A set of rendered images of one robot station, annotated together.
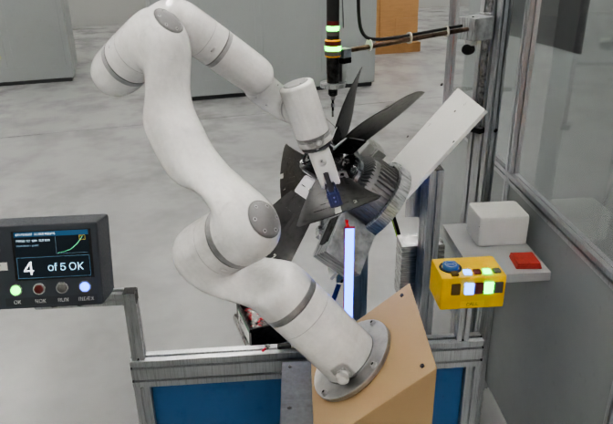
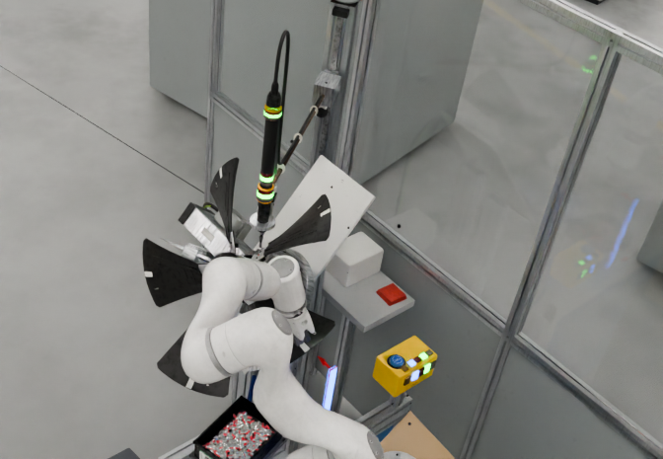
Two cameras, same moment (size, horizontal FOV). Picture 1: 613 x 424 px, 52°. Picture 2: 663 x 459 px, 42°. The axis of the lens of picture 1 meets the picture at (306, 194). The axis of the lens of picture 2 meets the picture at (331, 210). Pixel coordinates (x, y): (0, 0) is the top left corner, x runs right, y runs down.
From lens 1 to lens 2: 144 cm
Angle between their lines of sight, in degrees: 38
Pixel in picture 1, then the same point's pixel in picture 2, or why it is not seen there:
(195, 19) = (247, 277)
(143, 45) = (274, 355)
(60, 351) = not seen: outside the picture
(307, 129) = (295, 303)
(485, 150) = not seen: hidden behind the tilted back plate
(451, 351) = (392, 417)
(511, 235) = (370, 269)
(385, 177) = not seen: hidden behind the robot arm
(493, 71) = (336, 120)
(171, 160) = (299, 430)
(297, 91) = (292, 279)
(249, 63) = (271, 283)
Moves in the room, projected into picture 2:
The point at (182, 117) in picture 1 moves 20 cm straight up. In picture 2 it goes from (299, 392) to (309, 323)
